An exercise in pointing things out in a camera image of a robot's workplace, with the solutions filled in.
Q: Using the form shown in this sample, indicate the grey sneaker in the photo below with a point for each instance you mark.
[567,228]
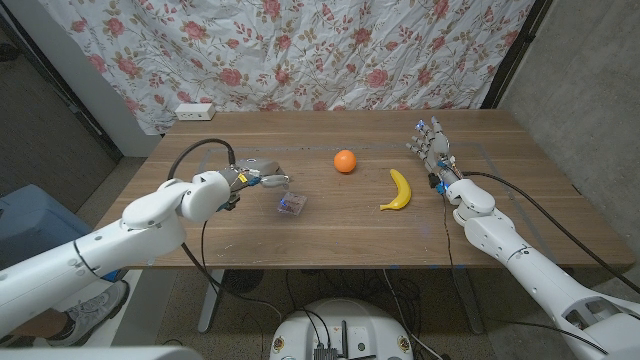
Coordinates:
[95,310]

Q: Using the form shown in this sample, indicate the person's bare leg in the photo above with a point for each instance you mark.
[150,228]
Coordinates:
[45,325]

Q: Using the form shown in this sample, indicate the dark round floor fan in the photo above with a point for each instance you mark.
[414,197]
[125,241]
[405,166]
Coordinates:
[243,280]

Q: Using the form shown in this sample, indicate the clear eyeshadow palette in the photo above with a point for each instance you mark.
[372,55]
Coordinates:
[294,204]

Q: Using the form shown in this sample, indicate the grey slanted board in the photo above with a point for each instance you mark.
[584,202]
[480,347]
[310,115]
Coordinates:
[145,310]

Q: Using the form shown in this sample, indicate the white floor board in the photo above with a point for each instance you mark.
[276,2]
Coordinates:
[107,334]

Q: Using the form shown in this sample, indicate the yellow banana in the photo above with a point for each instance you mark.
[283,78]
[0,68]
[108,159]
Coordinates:
[402,192]

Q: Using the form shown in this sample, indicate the grey table leg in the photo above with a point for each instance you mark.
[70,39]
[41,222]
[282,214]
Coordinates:
[211,300]
[470,300]

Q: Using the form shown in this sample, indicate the orange fruit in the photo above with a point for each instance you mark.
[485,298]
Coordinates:
[345,161]

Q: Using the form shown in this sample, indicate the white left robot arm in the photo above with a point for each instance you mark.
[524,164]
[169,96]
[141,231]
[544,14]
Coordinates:
[125,240]

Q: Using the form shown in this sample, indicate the blue plastic bin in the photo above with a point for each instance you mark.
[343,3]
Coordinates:
[35,225]

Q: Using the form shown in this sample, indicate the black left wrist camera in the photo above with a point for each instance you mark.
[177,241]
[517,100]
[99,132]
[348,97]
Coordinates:
[232,202]

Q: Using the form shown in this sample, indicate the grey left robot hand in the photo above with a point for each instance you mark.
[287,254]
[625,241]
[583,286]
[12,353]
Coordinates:
[257,170]

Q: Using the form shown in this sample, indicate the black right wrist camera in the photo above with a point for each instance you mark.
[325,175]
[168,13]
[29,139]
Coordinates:
[434,180]

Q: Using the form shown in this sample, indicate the blue flat object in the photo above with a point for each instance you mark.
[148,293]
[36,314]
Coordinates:
[114,275]

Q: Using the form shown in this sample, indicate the white power strip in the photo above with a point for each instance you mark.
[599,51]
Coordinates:
[195,112]

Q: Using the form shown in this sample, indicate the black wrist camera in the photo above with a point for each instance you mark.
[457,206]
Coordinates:
[232,202]
[434,180]

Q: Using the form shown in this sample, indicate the floral print curtain backdrop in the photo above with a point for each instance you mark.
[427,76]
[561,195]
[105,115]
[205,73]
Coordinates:
[300,50]

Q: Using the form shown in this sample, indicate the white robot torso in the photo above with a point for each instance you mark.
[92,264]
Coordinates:
[100,354]

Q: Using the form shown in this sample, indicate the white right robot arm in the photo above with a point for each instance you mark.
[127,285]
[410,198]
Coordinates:
[525,270]

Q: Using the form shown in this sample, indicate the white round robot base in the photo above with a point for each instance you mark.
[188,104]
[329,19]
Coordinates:
[345,325]

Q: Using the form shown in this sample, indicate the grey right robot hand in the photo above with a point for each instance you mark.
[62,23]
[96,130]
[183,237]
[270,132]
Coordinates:
[437,147]

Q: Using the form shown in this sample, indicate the black backdrop stand pole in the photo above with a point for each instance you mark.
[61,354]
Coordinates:
[515,55]

